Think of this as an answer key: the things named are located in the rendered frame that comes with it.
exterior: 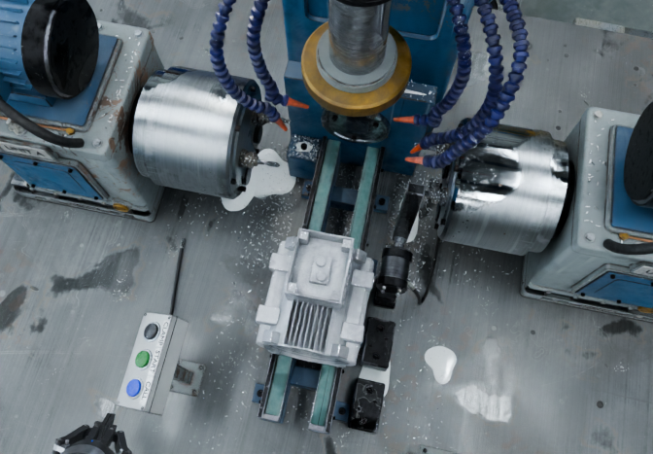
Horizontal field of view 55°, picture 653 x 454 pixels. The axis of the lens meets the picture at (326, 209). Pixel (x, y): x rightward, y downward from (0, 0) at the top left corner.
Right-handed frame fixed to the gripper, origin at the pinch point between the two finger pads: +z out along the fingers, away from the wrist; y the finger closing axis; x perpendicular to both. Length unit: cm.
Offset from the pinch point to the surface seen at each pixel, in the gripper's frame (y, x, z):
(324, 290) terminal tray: 31.6, 35.3, -14.3
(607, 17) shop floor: 148, 163, 118
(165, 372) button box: 8.4, 14.3, -8.9
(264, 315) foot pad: 23.0, 28.1, -10.0
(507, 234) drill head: 63, 53, -14
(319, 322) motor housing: 31.9, 29.8, -15.4
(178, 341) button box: 9.2, 19.6, -6.5
